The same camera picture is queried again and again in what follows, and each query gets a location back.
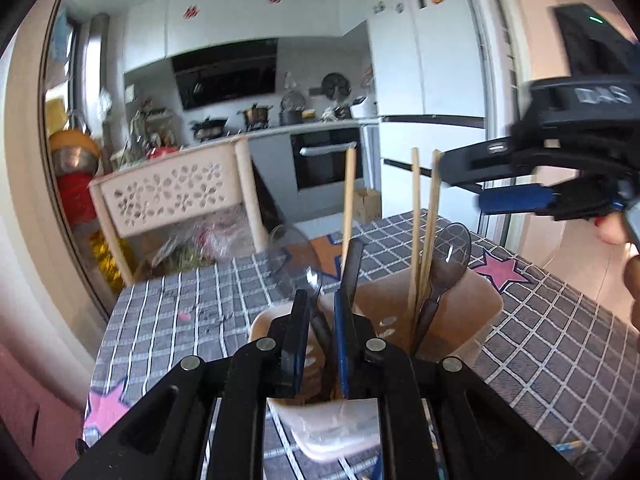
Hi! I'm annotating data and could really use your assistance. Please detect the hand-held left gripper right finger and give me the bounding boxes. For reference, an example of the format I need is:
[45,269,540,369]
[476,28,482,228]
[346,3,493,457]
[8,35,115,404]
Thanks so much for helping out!
[333,290,583,480]

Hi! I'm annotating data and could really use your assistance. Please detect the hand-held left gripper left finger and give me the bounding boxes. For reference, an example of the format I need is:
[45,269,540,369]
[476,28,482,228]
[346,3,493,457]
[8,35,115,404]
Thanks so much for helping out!
[62,290,312,480]

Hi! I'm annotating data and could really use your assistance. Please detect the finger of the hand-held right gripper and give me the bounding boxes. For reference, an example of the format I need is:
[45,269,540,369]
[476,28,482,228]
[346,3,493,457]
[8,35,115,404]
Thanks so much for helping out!
[439,137,581,195]
[477,184,558,220]

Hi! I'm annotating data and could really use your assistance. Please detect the plain wooden chopstick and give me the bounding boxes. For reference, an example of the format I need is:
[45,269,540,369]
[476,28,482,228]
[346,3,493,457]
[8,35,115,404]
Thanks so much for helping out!
[407,148,422,331]
[419,149,443,311]
[340,149,357,273]

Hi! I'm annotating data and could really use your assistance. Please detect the dark translucent plastic spoon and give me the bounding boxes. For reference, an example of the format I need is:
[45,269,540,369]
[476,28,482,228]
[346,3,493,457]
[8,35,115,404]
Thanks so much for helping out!
[410,221,473,356]
[266,224,336,361]

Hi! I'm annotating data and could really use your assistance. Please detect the white plastic utensil holder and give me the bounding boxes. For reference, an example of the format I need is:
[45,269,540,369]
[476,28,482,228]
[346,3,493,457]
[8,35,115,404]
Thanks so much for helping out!
[249,268,505,463]

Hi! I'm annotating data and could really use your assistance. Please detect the wooden chopstick with patterned end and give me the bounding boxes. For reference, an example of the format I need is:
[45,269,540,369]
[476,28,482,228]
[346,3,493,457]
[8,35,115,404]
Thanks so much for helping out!
[550,439,586,457]

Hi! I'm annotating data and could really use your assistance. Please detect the person's right hand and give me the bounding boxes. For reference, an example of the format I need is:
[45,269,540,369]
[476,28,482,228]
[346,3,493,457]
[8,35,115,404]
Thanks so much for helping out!
[597,210,640,311]

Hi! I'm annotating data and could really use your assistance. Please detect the white refrigerator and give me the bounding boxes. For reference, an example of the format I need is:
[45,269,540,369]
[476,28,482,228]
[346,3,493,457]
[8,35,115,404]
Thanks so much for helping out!
[367,0,488,221]

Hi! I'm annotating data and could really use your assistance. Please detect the cardboard box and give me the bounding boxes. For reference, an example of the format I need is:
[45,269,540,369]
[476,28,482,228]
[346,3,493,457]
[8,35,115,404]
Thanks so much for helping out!
[352,187,382,223]

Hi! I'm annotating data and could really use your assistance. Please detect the white rice cooker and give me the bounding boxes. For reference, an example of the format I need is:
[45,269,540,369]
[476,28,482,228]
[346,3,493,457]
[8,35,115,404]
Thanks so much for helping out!
[350,96,377,120]

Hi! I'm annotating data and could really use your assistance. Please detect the crumpled plastic bags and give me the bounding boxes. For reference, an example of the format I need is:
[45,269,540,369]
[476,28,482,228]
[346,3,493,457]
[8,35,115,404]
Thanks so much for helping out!
[150,212,256,273]

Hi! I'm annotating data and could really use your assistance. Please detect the grey checked star tablecloth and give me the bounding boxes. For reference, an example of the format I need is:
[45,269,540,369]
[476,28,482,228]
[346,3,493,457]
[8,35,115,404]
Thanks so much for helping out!
[82,212,640,480]

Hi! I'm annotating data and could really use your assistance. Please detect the black built-in oven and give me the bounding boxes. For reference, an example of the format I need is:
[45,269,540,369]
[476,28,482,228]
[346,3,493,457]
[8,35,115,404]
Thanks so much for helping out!
[290,127,363,192]

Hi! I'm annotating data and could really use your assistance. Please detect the white plastic chair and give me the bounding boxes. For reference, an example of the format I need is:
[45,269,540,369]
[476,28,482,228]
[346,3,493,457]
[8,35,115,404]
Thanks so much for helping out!
[89,139,271,286]

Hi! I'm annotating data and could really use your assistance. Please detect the gold foil bundle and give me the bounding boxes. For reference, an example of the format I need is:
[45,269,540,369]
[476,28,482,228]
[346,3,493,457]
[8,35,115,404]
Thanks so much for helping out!
[90,232,123,286]

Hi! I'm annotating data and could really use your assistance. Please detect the bronze cooking pot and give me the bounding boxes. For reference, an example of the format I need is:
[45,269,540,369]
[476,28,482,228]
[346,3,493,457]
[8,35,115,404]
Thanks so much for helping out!
[237,103,273,128]

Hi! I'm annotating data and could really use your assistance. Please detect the black wok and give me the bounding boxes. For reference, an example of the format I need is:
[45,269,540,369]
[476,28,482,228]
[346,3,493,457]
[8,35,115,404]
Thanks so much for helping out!
[190,117,228,140]

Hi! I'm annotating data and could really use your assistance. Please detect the black range hood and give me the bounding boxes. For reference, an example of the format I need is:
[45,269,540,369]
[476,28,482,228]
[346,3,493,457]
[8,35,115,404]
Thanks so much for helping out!
[171,38,278,111]

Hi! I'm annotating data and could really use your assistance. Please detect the pink plastic chair stack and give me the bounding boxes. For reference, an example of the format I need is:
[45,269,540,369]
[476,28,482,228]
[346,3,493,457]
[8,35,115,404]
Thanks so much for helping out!
[0,340,96,480]

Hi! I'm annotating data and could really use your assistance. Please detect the red bucket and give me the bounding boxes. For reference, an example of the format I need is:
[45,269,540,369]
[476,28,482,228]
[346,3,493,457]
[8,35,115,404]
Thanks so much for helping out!
[56,170,101,223]

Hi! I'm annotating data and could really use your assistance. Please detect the white upper kitchen cabinets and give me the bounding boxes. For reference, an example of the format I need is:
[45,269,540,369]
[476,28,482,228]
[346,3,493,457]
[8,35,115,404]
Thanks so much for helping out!
[122,0,361,73]

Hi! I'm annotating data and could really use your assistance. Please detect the yellow and metal basins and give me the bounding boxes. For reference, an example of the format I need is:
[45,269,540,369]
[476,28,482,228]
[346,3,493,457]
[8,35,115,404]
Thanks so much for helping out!
[49,130,101,171]

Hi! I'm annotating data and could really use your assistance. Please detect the white sliding door frame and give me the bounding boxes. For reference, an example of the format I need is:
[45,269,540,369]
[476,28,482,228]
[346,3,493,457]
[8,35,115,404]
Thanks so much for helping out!
[37,0,533,321]

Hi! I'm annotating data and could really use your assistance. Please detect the round black wall rack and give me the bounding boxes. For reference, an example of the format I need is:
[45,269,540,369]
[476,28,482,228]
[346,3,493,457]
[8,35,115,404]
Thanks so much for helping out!
[321,72,351,98]

